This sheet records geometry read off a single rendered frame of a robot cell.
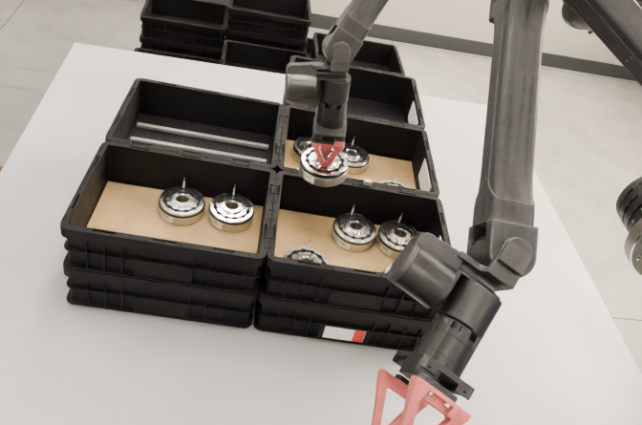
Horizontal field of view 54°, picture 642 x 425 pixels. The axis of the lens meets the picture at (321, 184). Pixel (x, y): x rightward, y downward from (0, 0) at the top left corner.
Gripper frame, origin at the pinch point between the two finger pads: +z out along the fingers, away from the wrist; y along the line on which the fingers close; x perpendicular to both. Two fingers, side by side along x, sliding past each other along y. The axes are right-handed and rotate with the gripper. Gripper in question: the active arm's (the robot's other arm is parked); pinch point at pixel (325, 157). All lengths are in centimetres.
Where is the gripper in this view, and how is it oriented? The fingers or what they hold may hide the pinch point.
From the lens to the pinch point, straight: 133.7
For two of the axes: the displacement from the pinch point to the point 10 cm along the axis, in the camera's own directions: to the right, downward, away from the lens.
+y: -0.6, 6.2, -7.8
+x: 9.9, 1.2, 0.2
